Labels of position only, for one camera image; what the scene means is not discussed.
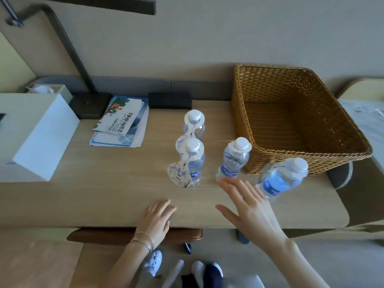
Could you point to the white shoe with charms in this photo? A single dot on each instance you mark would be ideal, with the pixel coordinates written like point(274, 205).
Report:
point(197, 269)
point(153, 263)

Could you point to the blue and white leaflet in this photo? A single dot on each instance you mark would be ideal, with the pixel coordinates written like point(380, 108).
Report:
point(129, 139)

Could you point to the black desk lamp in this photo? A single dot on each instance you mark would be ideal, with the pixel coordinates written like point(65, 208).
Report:
point(87, 101)

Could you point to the clear water bottle blue label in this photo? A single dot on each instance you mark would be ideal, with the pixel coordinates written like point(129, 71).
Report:
point(280, 179)
point(196, 127)
point(195, 161)
point(232, 160)

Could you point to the bed with white bedding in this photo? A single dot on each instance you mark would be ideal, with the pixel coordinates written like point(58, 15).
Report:
point(366, 122)

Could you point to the black rectangular socket box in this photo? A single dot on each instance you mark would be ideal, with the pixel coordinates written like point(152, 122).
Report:
point(170, 100)

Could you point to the illustrated white booklet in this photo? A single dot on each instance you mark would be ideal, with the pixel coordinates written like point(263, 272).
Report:
point(121, 116)

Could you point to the person's right hand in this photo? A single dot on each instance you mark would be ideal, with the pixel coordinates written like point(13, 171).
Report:
point(255, 217)

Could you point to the small white bottle neck collar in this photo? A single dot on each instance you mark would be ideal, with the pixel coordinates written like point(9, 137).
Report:
point(246, 145)

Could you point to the person's left thumb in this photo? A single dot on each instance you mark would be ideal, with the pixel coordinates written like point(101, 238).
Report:
point(166, 227)

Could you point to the person's right forearm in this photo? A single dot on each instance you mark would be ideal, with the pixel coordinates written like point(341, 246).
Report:
point(295, 263)

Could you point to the wooden bed headboard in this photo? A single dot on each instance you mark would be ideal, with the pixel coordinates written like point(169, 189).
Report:
point(358, 86)

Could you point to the grey padded wall panel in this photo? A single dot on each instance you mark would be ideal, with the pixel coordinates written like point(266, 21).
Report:
point(135, 84)

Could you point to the black chair caster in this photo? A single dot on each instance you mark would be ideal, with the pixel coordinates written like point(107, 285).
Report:
point(187, 248)
point(242, 236)

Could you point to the beige tissue box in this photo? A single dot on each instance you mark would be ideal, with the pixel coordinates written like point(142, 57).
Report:
point(52, 90)

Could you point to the person's left hand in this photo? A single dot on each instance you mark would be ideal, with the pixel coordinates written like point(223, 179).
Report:
point(156, 220)

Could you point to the large white box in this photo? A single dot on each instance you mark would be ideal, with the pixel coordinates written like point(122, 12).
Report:
point(36, 137)

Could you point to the brown leather chair seat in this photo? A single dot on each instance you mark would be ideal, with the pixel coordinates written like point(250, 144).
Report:
point(120, 236)

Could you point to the person's right thumb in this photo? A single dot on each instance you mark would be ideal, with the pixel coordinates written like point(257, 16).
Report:
point(226, 214)

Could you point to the white paper bottle neck tag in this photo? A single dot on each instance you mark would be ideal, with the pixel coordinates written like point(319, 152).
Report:
point(189, 122)

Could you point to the person's left forearm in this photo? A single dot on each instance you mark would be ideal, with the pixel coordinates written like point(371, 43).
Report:
point(129, 266)

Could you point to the person's dark and grey clothing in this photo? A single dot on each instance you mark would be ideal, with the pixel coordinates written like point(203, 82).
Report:
point(216, 278)

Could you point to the heart-shaped paper bottle neck tag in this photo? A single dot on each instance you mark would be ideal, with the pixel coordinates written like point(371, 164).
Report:
point(179, 173)

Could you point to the dark wall shelf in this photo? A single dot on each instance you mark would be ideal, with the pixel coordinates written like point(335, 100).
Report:
point(99, 4)

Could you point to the brown woven wicker basket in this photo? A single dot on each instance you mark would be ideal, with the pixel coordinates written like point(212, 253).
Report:
point(297, 116)

